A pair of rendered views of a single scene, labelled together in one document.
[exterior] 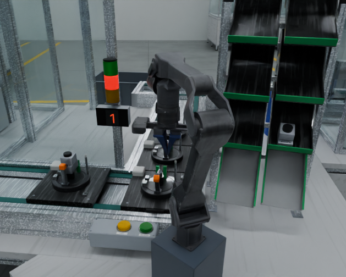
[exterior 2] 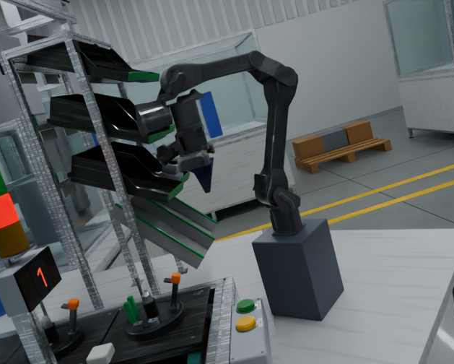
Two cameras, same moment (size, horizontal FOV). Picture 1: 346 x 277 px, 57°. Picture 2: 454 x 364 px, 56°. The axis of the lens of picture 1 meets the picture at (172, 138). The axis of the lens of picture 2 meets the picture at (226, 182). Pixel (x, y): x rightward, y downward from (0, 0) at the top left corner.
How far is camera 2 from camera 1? 121 cm
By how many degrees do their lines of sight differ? 85
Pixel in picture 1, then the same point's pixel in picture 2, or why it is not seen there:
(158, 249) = (307, 243)
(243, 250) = (239, 287)
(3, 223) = not seen: outside the picture
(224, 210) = not seen: hidden behind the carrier
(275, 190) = not seen: hidden behind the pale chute
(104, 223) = (242, 346)
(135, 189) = (154, 344)
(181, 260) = (320, 224)
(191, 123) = (289, 73)
